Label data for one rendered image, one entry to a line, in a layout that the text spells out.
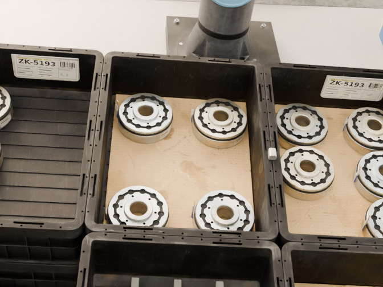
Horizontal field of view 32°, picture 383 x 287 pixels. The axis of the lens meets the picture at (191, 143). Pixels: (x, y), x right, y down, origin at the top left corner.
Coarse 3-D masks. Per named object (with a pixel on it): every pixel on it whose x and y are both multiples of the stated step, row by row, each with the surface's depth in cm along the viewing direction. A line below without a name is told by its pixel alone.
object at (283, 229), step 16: (272, 64) 128; (288, 64) 128; (304, 64) 128; (272, 96) 122; (272, 112) 120; (272, 128) 117; (272, 144) 115; (272, 160) 112; (288, 240) 103; (304, 240) 103; (320, 240) 103; (336, 240) 103; (352, 240) 104; (368, 240) 104
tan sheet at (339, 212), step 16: (336, 112) 135; (336, 128) 132; (336, 144) 130; (336, 160) 127; (352, 160) 127; (336, 176) 124; (352, 176) 125; (336, 192) 122; (352, 192) 122; (288, 208) 119; (304, 208) 119; (320, 208) 119; (336, 208) 120; (352, 208) 120; (288, 224) 116; (304, 224) 117; (320, 224) 117; (336, 224) 117; (352, 224) 118
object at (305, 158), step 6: (306, 156) 122; (294, 162) 121; (300, 162) 121; (312, 162) 122; (318, 162) 121; (294, 168) 121; (300, 168) 120; (318, 168) 120; (300, 174) 120; (306, 174) 119; (312, 174) 119; (318, 174) 120
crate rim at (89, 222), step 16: (208, 64) 127; (224, 64) 127; (240, 64) 127; (256, 64) 127; (256, 80) 124; (96, 128) 113; (96, 144) 111; (96, 160) 109; (96, 176) 107; (272, 176) 110; (96, 192) 105; (272, 192) 108; (272, 208) 106; (96, 224) 101; (112, 224) 101; (272, 224) 104; (272, 240) 103
